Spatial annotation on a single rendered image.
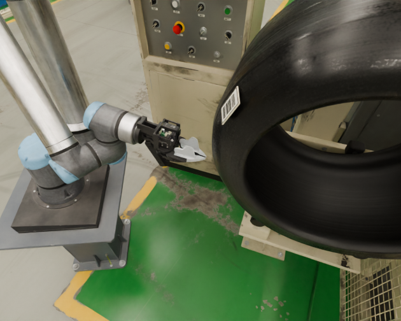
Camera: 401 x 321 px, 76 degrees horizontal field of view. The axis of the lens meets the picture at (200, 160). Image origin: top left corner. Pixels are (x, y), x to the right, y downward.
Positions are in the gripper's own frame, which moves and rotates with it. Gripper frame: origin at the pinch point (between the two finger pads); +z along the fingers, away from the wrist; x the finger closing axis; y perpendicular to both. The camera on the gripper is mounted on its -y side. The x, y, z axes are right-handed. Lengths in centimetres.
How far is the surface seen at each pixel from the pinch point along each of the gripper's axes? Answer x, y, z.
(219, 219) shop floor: 35, -101, 13
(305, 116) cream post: 28.3, 4.6, 26.6
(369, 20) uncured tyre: -8, 47, 19
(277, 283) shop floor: 7, -95, 57
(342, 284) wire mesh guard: 6, -61, 75
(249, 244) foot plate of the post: 24, -97, 36
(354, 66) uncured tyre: -12.2, 43.3, 19.4
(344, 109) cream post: 28.4, 11.4, 36.0
